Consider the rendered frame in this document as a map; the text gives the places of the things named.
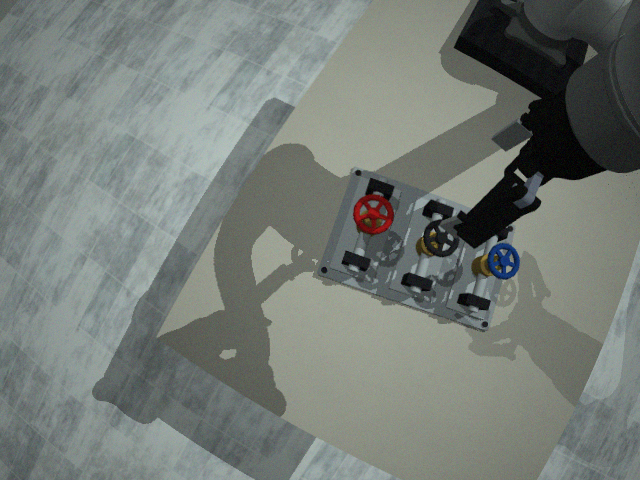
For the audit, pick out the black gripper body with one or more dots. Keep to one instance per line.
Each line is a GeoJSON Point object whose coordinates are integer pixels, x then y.
{"type": "Point", "coordinates": [558, 153]}

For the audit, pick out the valve with black handwheel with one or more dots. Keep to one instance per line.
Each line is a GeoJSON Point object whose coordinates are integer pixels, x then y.
{"type": "Point", "coordinates": [427, 216]}

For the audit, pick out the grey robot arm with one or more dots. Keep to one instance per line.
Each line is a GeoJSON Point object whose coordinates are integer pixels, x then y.
{"type": "Point", "coordinates": [603, 95]}

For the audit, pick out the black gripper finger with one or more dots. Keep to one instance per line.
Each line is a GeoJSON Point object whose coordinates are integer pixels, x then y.
{"type": "Point", "coordinates": [518, 131]}
{"type": "Point", "coordinates": [511, 205]}

